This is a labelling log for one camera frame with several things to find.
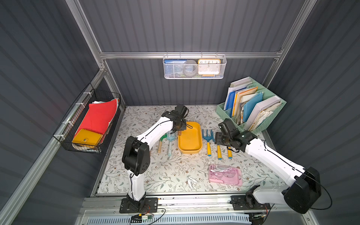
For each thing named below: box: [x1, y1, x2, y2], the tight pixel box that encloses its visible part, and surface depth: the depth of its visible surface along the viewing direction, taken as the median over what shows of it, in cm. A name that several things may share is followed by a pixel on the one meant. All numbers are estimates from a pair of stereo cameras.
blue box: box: [163, 59, 188, 75], surface depth 88 cm
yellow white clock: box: [197, 58, 222, 77], surface depth 91 cm
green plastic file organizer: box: [215, 76, 287, 135], surface depth 96 cm
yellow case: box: [71, 128, 104, 146], surface depth 66 cm
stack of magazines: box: [236, 101, 246, 125], surface depth 98 cm
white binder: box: [244, 95, 281, 131], surface depth 89 cm
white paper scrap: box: [187, 177, 198, 190], surface depth 82 cm
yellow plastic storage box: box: [177, 121, 203, 155], surface depth 100 cm
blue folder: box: [225, 90, 236, 117], surface depth 103 cm
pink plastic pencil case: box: [208, 164, 243, 187], surface depth 85 cm
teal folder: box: [243, 92, 263, 122], surface depth 94 cm
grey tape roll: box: [182, 59, 199, 77], surface depth 90 cm
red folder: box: [74, 98, 118, 137], surface depth 75 cm
